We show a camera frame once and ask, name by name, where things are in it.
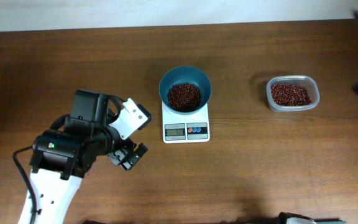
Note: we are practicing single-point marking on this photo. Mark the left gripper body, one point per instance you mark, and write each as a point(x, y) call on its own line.
point(128, 155)

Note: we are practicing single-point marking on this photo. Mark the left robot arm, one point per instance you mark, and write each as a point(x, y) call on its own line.
point(98, 125)

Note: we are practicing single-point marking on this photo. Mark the white digital kitchen scale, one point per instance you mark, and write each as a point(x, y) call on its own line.
point(181, 127)

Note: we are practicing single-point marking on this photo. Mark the red beans in bowl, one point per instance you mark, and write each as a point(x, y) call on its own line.
point(184, 97)

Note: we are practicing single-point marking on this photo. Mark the teal plastic bowl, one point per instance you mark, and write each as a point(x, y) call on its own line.
point(186, 74)

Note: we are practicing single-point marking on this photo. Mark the clear plastic container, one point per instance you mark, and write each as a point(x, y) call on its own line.
point(304, 81)

